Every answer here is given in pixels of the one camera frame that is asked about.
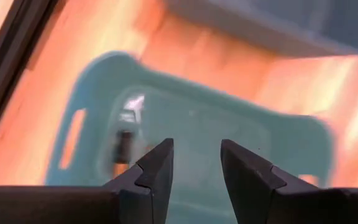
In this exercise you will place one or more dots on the dark blue-grey plastic bin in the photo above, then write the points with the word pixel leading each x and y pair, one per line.
pixel 259 28

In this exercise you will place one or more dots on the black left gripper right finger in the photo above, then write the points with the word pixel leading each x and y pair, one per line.
pixel 259 196

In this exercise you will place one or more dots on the black and copper AA battery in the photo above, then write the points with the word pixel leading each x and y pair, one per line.
pixel 132 109
pixel 124 147

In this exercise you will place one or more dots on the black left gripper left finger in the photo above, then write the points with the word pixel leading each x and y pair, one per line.
pixel 148 193

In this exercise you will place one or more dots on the teal plastic bin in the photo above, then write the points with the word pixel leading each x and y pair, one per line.
pixel 213 124

